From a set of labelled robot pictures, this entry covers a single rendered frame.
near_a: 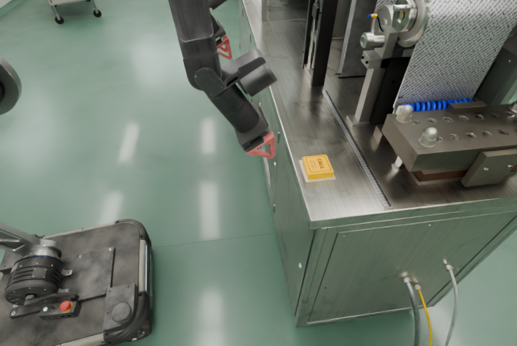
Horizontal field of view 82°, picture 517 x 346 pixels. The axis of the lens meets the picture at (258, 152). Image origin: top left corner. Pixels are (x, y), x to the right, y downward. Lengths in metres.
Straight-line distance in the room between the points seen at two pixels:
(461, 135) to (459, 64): 0.19
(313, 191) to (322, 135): 0.23
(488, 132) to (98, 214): 1.91
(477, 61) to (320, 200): 0.54
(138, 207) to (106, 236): 0.42
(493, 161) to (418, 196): 0.18
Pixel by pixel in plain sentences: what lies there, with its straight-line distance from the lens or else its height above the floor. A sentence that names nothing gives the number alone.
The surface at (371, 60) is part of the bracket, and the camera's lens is 0.91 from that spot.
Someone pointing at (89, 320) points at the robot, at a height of 0.24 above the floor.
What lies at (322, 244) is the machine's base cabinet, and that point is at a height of 0.78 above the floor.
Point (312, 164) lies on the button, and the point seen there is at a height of 0.92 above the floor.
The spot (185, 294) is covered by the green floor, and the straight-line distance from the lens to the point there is 1.66.
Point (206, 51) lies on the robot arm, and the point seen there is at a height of 1.30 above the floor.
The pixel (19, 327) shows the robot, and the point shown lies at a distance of 1.60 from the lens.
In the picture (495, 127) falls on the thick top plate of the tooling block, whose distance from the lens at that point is 0.98.
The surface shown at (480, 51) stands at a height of 1.17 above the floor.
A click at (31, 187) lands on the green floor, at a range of 2.46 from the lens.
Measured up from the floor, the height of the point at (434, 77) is 1.11.
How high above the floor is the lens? 1.51
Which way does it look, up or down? 43 degrees down
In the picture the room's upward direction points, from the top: straight up
